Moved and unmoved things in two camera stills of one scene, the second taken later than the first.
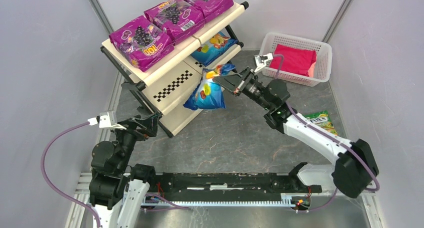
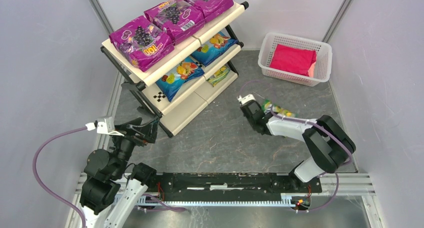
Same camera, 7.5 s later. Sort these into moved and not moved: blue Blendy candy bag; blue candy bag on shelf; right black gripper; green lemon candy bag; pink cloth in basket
Moved: blue Blendy candy bag; green lemon candy bag; right black gripper
Not moved: blue candy bag on shelf; pink cloth in basket
